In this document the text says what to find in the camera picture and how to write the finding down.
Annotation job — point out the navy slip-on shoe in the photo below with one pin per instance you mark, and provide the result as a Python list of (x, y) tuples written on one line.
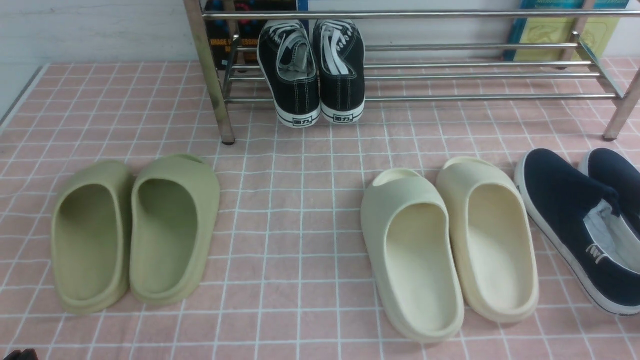
[(615, 171), (583, 220)]

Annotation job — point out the silver metal shoe rack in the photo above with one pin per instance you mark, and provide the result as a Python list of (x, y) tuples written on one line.
[(578, 61)]

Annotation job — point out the right black canvas sneaker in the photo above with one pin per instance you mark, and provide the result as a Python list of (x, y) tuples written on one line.
[(339, 52)]

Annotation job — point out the black canvas sneaker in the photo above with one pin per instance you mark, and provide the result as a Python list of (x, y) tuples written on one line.
[(339, 52), (286, 59)]

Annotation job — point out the left black canvas sneaker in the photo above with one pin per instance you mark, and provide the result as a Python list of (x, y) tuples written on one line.
[(286, 59)]

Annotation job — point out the right green foam slide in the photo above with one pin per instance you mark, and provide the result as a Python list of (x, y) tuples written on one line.
[(175, 202)]

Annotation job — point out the green foam slide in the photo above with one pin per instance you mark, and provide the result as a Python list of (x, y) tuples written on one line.
[(91, 237), (175, 202)]

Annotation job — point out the left cream foam slide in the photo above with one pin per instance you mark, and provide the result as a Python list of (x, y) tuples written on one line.
[(406, 228)]

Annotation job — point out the cream foam slide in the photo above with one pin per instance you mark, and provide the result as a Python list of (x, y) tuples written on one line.
[(491, 239), (406, 228)]

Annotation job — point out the dark printed box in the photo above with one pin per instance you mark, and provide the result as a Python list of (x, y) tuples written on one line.
[(220, 32)]

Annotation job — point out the right cream foam slide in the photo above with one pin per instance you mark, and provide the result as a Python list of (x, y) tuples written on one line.
[(491, 239)]

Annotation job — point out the pink checkered floor mat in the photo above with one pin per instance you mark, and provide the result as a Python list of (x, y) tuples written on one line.
[(287, 275)]

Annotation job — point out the left green foam slide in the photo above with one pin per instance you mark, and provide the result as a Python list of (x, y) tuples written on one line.
[(91, 237)]

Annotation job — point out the blue and yellow box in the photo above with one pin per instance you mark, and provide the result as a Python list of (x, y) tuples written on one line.
[(596, 34)]

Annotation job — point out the dark object bottom left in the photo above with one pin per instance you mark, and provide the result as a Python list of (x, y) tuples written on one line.
[(27, 354)]

